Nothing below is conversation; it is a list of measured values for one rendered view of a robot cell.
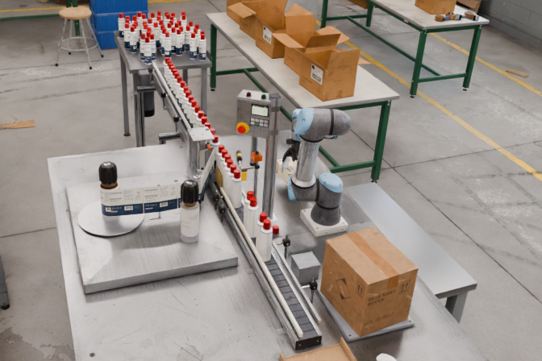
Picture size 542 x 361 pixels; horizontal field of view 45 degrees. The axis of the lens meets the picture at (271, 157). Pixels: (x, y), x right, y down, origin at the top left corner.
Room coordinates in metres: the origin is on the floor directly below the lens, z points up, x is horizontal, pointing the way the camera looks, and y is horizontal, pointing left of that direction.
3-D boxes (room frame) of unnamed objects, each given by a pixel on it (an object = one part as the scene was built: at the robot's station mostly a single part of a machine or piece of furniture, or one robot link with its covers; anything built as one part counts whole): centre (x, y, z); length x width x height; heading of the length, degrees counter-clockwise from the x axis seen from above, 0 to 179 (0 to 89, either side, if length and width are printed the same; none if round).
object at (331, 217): (2.68, -0.29, 0.92); 0.15 x 0.15 x 0.10
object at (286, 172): (3.02, -0.12, 0.92); 0.16 x 0.12 x 0.07; 25
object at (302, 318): (2.61, 0.12, 0.86); 1.65 x 0.08 x 0.04; 22
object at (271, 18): (5.25, 0.01, 0.97); 0.45 x 0.38 x 0.37; 118
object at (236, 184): (2.72, 0.16, 0.98); 0.05 x 0.05 x 0.20
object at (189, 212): (2.43, 0.35, 1.03); 0.09 x 0.09 x 0.30
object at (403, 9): (7.33, -1.29, 0.39); 2.20 x 0.80 x 0.78; 25
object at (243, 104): (2.74, 0.08, 1.38); 0.17 x 0.10 x 0.19; 77
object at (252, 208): (2.48, 0.07, 0.98); 0.05 x 0.05 x 0.20
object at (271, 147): (2.70, 0.00, 1.16); 0.04 x 0.04 x 0.67; 22
